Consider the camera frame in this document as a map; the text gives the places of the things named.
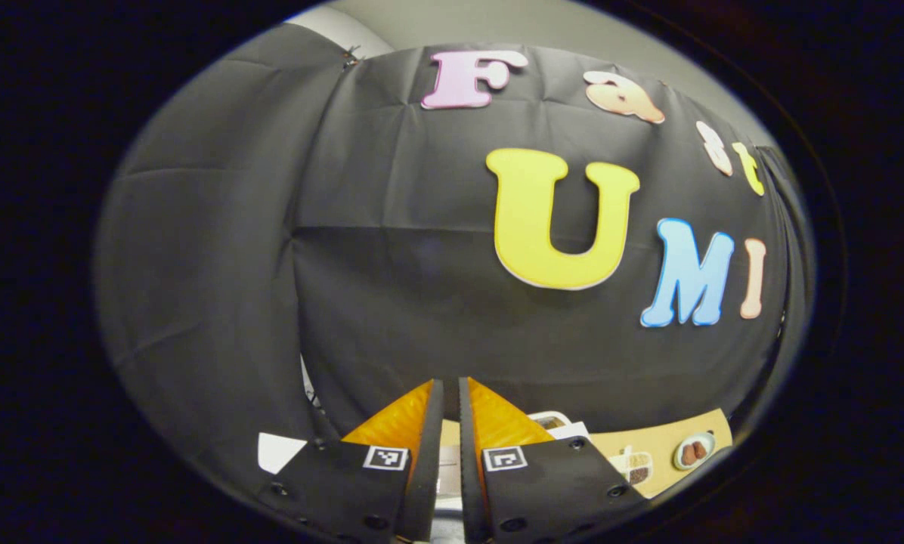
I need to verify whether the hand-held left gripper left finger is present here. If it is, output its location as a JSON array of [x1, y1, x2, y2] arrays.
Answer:
[[259, 378, 445, 544]]

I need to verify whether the white divided grain dish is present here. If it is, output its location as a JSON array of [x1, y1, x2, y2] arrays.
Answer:
[[611, 446, 653, 486]]

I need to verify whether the white toaster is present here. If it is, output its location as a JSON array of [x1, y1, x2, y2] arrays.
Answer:
[[528, 410, 590, 440]]

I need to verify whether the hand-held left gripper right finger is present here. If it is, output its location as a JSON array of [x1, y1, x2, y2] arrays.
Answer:
[[458, 376, 649, 544]]

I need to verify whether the pale green plate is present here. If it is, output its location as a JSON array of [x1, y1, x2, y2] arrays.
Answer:
[[673, 431, 717, 471]]

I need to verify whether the black backdrop cloth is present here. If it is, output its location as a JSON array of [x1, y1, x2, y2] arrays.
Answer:
[[93, 26, 816, 499]]

